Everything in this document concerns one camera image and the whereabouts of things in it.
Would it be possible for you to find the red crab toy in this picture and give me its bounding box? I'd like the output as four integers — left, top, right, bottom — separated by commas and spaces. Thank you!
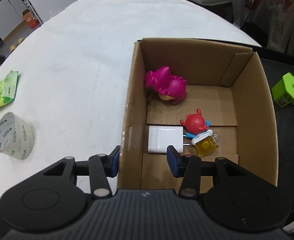
180, 108, 211, 139

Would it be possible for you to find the orange cardboard box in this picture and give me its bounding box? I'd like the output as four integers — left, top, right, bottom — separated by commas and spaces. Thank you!
22, 9, 39, 29

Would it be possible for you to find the brown cardboard box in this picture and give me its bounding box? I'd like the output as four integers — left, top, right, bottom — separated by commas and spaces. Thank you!
118, 38, 278, 189

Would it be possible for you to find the green wet wipes pack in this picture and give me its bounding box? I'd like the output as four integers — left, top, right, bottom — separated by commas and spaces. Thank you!
0, 71, 19, 107

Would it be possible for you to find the magenta pig toy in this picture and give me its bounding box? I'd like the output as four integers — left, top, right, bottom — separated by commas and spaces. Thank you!
144, 66, 187, 105

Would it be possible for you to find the white table cloth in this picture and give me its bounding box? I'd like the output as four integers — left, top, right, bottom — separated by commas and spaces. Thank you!
0, 0, 256, 197

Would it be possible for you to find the white power adapter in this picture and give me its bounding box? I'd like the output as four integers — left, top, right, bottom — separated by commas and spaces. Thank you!
148, 126, 184, 154

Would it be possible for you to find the green hexagonal box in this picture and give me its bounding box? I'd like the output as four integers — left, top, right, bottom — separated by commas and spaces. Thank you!
272, 73, 294, 107

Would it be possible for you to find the yellow beer mug toy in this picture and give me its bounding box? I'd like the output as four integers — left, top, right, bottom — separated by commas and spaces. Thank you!
191, 129, 221, 158

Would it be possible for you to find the black tray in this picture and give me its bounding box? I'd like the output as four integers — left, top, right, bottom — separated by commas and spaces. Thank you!
136, 37, 294, 228

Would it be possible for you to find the clear tape roll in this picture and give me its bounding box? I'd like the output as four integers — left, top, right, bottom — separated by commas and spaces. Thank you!
0, 112, 35, 160

